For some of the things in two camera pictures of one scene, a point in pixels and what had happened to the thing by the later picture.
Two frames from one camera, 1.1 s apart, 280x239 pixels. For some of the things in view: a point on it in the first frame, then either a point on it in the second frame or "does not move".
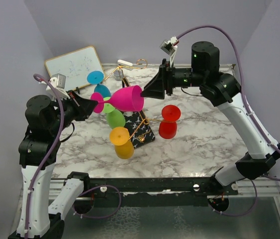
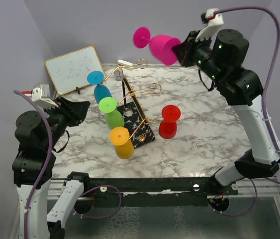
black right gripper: x=156 y=87 → x=183 y=50
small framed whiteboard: x=75 y=65 does not move
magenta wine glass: x=127 y=98 → x=160 y=46
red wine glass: x=168 y=128 does not move
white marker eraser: x=123 y=62 does not move
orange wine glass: x=119 y=137 does not move
